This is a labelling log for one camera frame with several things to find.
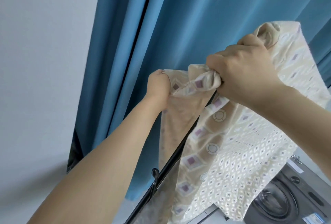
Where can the person's left thumb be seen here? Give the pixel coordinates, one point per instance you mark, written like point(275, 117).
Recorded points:
point(166, 81)

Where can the person's right hand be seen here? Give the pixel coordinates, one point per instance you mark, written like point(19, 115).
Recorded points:
point(245, 71)

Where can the beige patterned towel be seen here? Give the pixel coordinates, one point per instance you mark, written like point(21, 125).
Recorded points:
point(232, 159)

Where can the blue curtain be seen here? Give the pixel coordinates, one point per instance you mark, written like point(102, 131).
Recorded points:
point(181, 37)

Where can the grey washing machine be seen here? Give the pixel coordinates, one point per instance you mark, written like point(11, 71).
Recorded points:
point(289, 195)

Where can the person's left hand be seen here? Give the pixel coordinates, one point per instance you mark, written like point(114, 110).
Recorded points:
point(158, 86)

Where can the person's right fingers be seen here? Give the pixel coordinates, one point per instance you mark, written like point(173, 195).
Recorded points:
point(214, 68)

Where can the person's right forearm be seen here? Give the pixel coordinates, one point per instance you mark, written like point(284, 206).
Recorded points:
point(297, 112)

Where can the person's left forearm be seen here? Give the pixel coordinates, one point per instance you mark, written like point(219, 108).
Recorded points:
point(103, 164)

